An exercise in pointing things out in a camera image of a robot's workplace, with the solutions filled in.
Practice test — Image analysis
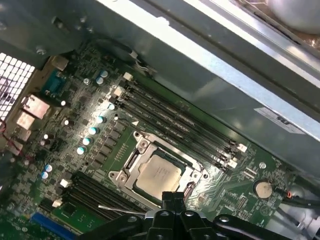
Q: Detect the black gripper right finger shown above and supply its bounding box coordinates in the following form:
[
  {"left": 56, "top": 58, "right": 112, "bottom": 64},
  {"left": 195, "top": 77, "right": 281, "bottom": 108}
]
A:
[{"left": 174, "top": 191, "right": 301, "bottom": 240}]

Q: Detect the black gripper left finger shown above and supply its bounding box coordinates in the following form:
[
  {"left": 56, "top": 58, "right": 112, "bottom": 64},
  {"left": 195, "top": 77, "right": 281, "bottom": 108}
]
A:
[{"left": 79, "top": 191, "right": 177, "bottom": 240}]

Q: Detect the metal locking lever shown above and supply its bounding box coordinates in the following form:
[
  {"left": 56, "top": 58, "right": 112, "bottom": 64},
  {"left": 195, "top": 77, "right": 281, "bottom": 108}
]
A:
[{"left": 97, "top": 204, "right": 151, "bottom": 216}]

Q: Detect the metal socket cover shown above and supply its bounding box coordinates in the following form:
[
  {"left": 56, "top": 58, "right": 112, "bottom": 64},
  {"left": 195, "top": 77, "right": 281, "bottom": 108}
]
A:
[{"left": 121, "top": 138, "right": 206, "bottom": 203}]

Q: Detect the silver CPU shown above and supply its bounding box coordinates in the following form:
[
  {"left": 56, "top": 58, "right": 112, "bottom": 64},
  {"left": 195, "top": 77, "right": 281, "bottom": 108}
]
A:
[{"left": 134, "top": 154, "right": 182, "bottom": 201}]

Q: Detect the CPU socket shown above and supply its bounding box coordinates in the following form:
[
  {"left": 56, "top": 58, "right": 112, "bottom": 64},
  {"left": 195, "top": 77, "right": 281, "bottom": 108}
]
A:
[{"left": 108, "top": 131, "right": 210, "bottom": 208}]

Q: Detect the blue expansion slot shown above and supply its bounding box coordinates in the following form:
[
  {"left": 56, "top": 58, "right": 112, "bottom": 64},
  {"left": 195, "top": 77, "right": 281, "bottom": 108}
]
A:
[{"left": 29, "top": 211, "right": 85, "bottom": 237}]

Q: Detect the green motherboard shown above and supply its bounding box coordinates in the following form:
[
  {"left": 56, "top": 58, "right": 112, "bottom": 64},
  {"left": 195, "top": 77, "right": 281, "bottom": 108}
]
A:
[{"left": 0, "top": 42, "right": 320, "bottom": 240}]

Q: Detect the silver coin battery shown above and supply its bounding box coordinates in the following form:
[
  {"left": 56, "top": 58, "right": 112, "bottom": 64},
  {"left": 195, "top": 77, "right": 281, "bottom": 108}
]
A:
[{"left": 251, "top": 177, "right": 273, "bottom": 200}]

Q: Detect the white case sticker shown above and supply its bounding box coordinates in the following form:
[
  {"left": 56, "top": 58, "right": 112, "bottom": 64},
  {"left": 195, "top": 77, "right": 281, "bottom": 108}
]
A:
[{"left": 253, "top": 106, "right": 307, "bottom": 136}]

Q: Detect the black PC case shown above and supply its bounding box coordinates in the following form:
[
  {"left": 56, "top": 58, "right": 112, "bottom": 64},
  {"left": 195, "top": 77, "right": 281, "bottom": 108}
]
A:
[{"left": 0, "top": 0, "right": 320, "bottom": 240}]

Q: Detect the silver port block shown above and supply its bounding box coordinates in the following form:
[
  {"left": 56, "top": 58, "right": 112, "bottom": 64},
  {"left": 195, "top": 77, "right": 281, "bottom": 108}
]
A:
[
  {"left": 15, "top": 109, "right": 36, "bottom": 131},
  {"left": 51, "top": 56, "right": 69, "bottom": 71},
  {"left": 21, "top": 94, "right": 52, "bottom": 120}
]

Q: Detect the blue port connector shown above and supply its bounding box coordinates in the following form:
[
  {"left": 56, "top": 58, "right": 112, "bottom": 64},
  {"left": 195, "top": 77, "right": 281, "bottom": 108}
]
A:
[{"left": 41, "top": 69, "right": 67, "bottom": 95}]

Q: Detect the black sleeved fan wire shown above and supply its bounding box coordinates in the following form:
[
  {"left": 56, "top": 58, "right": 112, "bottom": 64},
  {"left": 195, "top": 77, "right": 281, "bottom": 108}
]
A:
[{"left": 98, "top": 37, "right": 157, "bottom": 76}]

